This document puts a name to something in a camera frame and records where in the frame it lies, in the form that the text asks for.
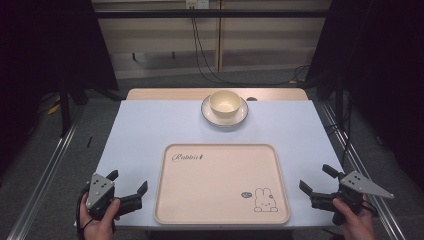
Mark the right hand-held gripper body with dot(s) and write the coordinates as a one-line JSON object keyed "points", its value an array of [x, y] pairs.
{"points": [[354, 190]]}

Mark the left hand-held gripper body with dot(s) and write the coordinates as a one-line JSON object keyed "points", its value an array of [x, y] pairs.
{"points": [[99, 192]]}

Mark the beige tray with rabbit drawing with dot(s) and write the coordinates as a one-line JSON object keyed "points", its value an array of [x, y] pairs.
{"points": [[216, 186]]}

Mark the cream plate with dark rim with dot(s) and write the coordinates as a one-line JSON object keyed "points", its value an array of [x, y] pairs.
{"points": [[208, 117]]}

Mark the cream bowl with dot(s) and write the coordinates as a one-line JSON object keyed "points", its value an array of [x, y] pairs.
{"points": [[225, 104]]}

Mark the person's right hand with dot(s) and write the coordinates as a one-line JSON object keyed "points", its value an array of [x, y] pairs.
{"points": [[355, 224]]}

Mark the person's left hand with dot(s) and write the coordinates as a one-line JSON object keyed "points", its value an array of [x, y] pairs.
{"points": [[98, 227]]}

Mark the small black stick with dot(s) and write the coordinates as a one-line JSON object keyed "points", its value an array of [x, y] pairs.
{"points": [[89, 142]]}

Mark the light blue table mat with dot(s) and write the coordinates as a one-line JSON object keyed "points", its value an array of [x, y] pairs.
{"points": [[143, 133]]}

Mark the black metal stand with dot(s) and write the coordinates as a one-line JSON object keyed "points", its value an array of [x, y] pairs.
{"points": [[339, 96], [64, 110]]}

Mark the black curtain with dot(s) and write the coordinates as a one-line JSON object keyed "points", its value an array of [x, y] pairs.
{"points": [[43, 43], [386, 66]]}

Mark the black horizontal metal bar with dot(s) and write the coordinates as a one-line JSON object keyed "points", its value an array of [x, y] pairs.
{"points": [[150, 13]]}

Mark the metal floor rail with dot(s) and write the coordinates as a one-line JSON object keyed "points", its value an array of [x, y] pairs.
{"points": [[361, 163], [43, 176]]}

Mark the wooden vertical post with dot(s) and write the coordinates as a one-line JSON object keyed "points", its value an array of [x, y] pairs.
{"points": [[219, 40]]}

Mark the white wall socket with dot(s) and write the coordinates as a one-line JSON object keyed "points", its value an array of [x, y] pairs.
{"points": [[197, 3]]}

